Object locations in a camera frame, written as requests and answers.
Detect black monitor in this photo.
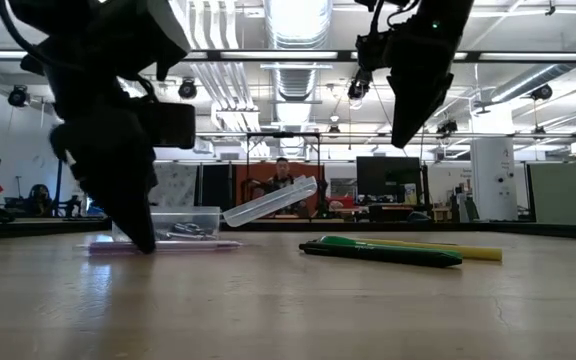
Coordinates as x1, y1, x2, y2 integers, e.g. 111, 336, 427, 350
356, 156, 423, 205

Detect yellow highlighter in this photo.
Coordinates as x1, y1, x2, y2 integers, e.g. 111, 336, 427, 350
362, 238, 503, 262

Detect black stand frame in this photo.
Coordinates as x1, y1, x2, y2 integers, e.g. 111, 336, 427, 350
245, 131, 322, 221

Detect translucent purple pen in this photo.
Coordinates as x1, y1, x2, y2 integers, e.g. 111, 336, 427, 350
86, 239, 243, 254

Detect black overhead frame bar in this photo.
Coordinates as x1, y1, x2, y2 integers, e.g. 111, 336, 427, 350
0, 49, 576, 64

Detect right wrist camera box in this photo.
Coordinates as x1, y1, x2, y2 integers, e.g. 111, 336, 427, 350
355, 29, 394, 71

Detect orange wall panel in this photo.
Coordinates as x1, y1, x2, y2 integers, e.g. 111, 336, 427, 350
235, 162, 325, 201

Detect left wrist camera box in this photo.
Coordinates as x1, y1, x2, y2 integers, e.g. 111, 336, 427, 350
137, 102, 197, 150

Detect silver pen with grey grip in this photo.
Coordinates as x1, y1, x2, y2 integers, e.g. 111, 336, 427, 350
156, 222, 218, 242

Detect black marker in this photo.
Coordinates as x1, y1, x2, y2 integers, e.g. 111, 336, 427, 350
298, 241, 463, 269

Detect black table edge rail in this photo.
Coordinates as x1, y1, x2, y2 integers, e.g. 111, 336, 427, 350
0, 218, 576, 241

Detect clear plastic supply box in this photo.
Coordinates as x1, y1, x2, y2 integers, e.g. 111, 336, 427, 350
111, 175, 318, 244

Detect person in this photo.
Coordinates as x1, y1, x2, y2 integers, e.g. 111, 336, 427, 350
250, 157, 314, 216

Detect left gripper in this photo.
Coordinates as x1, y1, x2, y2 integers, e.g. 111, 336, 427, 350
47, 72, 159, 255

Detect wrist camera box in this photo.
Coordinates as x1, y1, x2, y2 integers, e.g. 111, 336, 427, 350
355, 29, 394, 71
137, 102, 197, 150

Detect grey-green partition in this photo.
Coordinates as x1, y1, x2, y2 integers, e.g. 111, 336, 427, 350
526, 160, 576, 225

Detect white column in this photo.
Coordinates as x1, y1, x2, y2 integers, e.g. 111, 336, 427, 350
470, 137, 519, 222

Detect silver ceiling duct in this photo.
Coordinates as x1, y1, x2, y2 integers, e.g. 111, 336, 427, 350
262, 0, 334, 126

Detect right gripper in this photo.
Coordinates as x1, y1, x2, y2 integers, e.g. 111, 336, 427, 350
386, 17, 469, 150

